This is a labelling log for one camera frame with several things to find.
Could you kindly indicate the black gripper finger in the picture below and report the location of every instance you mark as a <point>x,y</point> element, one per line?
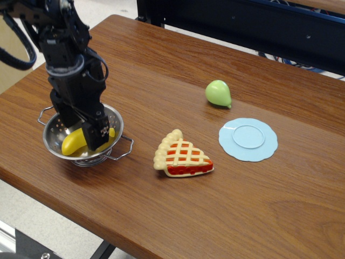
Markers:
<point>67,108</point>
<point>96,133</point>

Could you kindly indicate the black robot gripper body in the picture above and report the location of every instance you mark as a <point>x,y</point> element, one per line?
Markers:
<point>87,79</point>

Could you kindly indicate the light blue toy plate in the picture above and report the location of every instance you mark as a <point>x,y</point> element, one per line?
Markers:
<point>248,139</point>

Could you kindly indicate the beige wooden panel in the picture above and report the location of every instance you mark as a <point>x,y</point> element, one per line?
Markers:
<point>11,44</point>

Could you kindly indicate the green toy pear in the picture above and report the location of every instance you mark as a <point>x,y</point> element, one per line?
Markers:
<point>218,93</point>

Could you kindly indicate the steel colander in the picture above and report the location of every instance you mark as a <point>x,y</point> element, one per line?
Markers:
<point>55,132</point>

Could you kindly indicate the dark blue metal frame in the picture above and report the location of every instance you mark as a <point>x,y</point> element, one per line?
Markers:
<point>306,32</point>

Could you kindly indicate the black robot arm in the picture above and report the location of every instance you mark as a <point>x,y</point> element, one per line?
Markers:
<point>54,28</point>

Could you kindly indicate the yellow toy banana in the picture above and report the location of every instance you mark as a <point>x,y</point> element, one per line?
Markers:
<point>76,140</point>

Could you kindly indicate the black table leg bracket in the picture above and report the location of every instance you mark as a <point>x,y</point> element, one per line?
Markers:
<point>26,247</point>

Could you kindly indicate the toy cherry pie slice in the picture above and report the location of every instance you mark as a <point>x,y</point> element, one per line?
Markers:
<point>180,158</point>

